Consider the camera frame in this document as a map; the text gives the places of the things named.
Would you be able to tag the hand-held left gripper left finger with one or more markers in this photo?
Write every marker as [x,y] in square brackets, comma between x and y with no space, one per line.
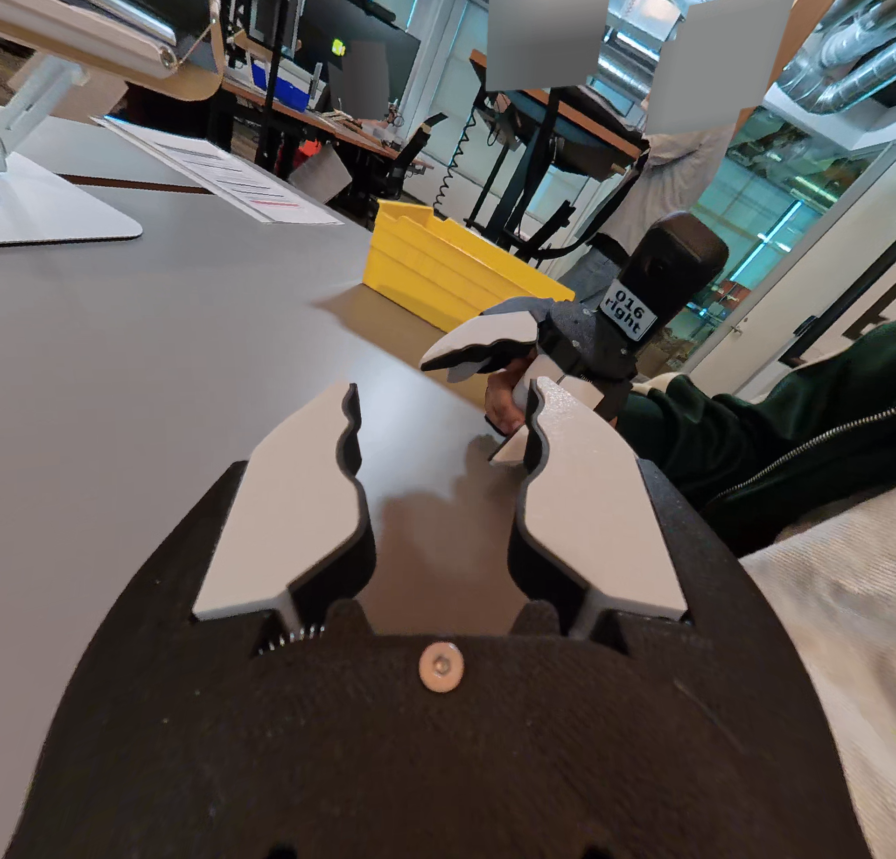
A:
[287,516]

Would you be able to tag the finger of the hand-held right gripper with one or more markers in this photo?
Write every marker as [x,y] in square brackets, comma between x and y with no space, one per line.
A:
[479,369]
[490,330]

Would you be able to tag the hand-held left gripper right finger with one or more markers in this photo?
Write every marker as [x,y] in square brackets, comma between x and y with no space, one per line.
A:
[602,523]

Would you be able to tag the yellow plastic bin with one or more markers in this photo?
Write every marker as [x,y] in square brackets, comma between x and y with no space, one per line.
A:
[448,271]

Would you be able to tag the person's right forearm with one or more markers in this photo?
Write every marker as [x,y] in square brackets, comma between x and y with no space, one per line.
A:
[700,439]

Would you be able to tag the person's right hand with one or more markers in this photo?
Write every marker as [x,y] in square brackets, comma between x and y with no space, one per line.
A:
[502,404]

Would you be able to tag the raised standing desk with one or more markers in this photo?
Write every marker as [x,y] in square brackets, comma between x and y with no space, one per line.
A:
[546,131]

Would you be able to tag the black office chair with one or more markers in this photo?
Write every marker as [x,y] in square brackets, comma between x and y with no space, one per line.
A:
[406,159]

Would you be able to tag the dark green jacket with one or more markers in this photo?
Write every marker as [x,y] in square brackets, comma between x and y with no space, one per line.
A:
[805,439]

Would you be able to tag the grey panel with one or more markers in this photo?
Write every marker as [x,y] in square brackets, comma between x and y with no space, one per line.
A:
[322,176]

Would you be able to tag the wooden beam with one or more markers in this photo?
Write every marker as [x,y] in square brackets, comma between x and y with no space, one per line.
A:
[791,33]

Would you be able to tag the cream trousers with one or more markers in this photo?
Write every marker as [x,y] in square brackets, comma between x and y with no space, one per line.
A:
[840,628]

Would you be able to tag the silver air ducts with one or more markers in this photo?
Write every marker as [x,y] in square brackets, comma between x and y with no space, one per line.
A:
[840,54]

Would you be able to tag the printed paper sheet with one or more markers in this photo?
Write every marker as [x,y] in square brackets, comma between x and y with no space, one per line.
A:
[231,176]

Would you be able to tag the blue plastic bin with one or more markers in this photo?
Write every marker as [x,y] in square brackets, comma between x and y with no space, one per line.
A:
[280,89]

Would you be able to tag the black monitor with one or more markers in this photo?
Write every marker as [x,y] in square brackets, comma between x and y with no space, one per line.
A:
[371,33]

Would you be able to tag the screen on stand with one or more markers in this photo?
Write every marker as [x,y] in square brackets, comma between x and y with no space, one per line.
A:
[273,33]

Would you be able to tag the white stand base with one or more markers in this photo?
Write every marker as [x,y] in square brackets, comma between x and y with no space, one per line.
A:
[56,208]

